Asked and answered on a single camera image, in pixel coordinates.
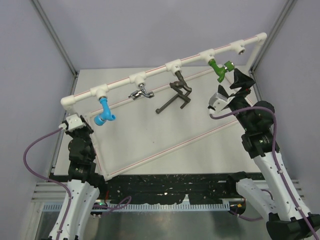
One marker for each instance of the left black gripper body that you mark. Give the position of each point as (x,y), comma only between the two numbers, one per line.
(84,133)

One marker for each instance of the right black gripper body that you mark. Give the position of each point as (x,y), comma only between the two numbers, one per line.
(239,101)

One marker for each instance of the green plastic faucet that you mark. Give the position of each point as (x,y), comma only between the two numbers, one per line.
(221,71)

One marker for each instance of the white PVC pipe frame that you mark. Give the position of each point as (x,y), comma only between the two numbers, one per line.
(139,140)

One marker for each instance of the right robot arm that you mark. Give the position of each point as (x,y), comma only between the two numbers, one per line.
(286,215)

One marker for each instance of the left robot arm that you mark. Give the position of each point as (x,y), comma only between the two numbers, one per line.
(84,184)

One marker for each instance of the blue plastic faucet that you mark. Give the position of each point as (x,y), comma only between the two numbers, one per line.
(106,114)

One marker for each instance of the dark grey installed faucet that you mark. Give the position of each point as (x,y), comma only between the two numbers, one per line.
(180,86)

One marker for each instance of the chrome metal faucet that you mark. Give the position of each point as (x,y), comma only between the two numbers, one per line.
(141,92)

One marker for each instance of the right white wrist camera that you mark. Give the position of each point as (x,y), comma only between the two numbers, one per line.
(218,102)

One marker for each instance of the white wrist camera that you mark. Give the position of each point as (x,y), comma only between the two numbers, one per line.
(218,102)
(71,123)

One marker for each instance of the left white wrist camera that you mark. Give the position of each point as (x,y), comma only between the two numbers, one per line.
(71,123)

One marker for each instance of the white slotted cable duct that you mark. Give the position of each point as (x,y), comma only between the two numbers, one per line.
(183,207)

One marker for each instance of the black speckled base plate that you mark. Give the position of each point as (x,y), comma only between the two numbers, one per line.
(169,189)

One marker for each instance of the right aluminium corner post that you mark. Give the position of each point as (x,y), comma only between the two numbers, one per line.
(277,26)

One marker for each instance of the aluminium corner post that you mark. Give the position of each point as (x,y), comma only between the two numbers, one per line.
(53,35)
(277,26)

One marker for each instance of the left aluminium corner post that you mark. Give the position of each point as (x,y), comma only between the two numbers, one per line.
(53,35)

